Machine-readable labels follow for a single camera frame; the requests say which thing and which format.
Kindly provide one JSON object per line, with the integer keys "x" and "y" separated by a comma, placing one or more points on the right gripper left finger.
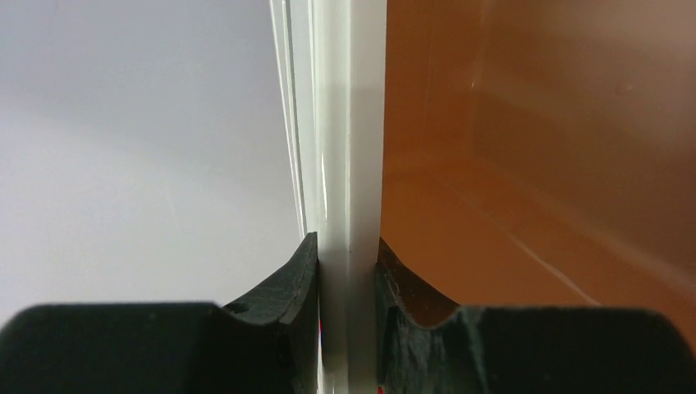
{"x": 265, "y": 341}

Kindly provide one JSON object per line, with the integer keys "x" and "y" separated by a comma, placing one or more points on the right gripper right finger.
{"x": 427, "y": 343}

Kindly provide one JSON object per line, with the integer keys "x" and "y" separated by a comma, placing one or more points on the pink plastic storage box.
{"x": 543, "y": 152}

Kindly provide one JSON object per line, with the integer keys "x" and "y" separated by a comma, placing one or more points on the white plastic box lid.
{"x": 331, "y": 58}

